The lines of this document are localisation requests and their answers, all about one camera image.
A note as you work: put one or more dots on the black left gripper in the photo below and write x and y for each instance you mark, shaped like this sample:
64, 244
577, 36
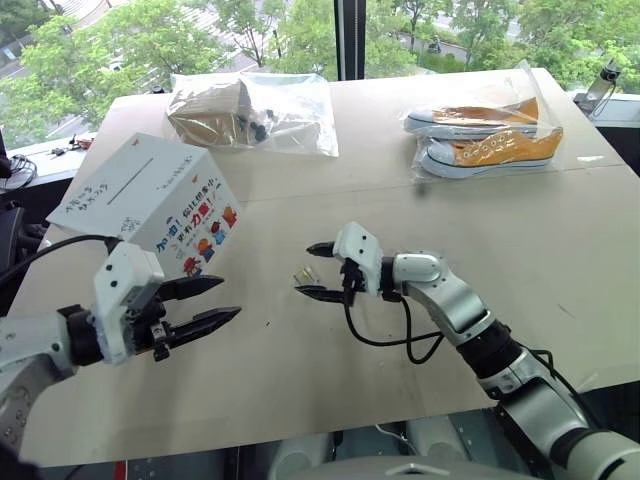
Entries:
150, 330

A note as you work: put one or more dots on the orange canvas sneaker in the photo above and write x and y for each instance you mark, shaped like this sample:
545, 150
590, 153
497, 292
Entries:
505, 150
480, 116

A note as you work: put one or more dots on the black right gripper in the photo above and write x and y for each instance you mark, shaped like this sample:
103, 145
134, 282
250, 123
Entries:
351, 280

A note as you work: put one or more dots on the grey robot torso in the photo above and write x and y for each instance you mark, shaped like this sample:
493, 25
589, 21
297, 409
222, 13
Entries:
415, 471

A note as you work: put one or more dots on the white slotted donation box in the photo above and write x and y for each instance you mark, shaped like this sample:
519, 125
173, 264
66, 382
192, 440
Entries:
150, 175

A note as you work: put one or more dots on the black window frame post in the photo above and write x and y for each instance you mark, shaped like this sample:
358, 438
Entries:
350, 40

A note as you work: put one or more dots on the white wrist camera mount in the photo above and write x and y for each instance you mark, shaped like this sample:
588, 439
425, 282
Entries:
125, 280
357, 247

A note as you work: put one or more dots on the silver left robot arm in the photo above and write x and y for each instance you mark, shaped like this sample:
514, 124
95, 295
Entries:
30, 345

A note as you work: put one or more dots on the small clear plastic object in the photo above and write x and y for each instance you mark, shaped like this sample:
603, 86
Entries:
301, 274

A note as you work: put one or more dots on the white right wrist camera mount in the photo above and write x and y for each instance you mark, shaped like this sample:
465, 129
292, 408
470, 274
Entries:
357, 247

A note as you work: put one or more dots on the brown cardboard box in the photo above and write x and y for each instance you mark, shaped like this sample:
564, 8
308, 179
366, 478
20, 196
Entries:
205, 111

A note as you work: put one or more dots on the small red black tools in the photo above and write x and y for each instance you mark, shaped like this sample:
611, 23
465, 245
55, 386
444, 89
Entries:
75, 143

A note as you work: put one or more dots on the clear bag with cardboard box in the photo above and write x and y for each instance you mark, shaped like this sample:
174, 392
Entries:
300, 110

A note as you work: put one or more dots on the small black parts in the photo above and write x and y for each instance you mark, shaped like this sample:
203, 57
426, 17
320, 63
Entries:
259, 131

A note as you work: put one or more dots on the grey webcam on stand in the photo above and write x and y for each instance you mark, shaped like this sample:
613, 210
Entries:
609, 74

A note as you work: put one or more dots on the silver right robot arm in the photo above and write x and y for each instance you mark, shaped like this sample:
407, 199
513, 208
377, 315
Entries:
450, 300

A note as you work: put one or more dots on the black office chair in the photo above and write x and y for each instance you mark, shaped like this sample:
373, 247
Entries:
10, 235

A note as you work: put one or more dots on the clear bag with sneakers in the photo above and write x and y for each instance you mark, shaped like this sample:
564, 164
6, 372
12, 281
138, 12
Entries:
525, 85

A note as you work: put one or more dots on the grey rounded robot body shape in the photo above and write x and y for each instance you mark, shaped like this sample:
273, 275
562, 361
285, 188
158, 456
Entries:
435, 440
300, 454

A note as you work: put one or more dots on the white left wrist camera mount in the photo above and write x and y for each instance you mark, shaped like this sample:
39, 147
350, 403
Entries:
125, 280

